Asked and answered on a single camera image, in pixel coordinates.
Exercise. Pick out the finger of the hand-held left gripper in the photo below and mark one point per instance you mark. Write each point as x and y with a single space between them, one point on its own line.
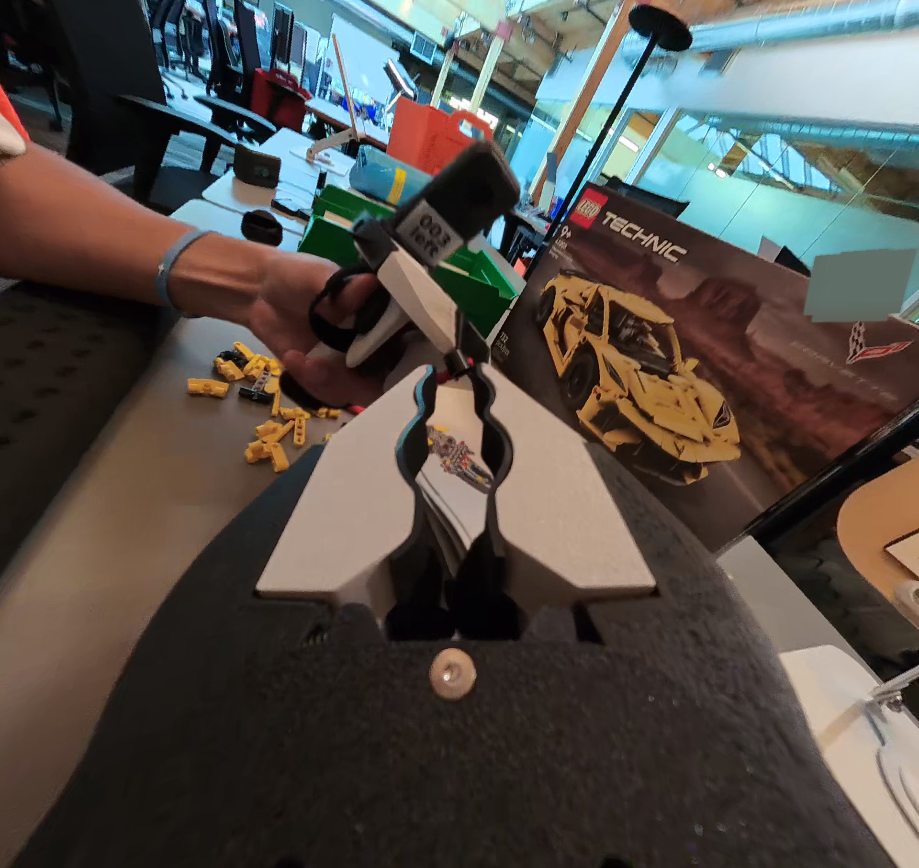
423 301
474 344

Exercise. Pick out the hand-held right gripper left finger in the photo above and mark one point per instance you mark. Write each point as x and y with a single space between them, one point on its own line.
337 516

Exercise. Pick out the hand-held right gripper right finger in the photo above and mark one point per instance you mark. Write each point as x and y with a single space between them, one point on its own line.
574 516

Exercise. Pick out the small black lego connector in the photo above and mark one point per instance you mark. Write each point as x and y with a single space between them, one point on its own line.
457 360

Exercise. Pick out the single red lego pin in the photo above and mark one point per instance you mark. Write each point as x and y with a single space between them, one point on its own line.
449 378

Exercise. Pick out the pile of yellow lego pieces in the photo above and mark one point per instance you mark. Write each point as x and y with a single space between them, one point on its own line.
269 444

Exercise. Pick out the white instruction booklet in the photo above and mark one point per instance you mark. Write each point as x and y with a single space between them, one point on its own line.
452 466

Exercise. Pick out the person's left forearm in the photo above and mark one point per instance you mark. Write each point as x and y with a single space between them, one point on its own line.
108 236

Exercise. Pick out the lego set box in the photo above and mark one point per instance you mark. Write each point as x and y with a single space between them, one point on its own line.
718 380

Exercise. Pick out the green plastic bin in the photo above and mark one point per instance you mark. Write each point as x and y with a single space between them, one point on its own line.
474 294

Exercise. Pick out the orange plastic case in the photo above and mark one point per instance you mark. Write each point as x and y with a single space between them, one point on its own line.
423 136

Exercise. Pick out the blue wrapped roll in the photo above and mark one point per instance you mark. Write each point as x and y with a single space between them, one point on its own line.
380 175

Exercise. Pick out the white desk stand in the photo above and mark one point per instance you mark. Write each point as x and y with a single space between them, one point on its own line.
334 144

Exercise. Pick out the black round knob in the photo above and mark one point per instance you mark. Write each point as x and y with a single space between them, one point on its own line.
262 228

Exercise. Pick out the red jacket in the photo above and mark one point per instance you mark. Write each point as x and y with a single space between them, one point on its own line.
280 100

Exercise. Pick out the small black box device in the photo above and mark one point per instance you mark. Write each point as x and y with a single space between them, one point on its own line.
256 164

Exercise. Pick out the blue wristband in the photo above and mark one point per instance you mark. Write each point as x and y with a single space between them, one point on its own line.
172 265

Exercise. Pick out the black pole with round top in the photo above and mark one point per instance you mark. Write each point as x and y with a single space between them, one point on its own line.
657 28

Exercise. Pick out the black office chair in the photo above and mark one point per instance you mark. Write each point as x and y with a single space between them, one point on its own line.
237 42

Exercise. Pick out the black perforated armrest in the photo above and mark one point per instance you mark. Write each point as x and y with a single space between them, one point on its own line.
57 380

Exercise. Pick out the white tablet stand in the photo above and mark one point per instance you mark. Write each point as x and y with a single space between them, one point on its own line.
825 703

